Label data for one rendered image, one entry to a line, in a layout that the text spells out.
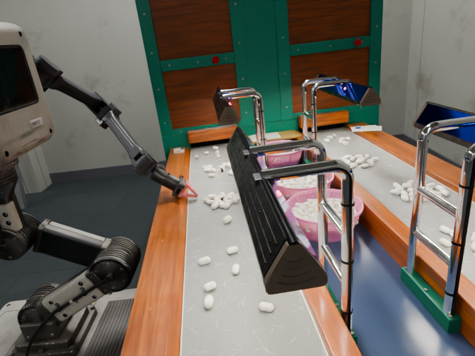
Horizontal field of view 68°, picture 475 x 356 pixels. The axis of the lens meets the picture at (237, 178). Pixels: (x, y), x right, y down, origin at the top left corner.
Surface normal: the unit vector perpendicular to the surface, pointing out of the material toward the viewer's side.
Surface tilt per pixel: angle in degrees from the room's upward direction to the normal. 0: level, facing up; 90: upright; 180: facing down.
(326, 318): 0
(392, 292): 0
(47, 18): 90
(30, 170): 90
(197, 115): 90
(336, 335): 0
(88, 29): 90
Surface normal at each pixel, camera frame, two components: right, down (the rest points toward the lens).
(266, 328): -0.11, -0.92
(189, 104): 0.11, 0.36
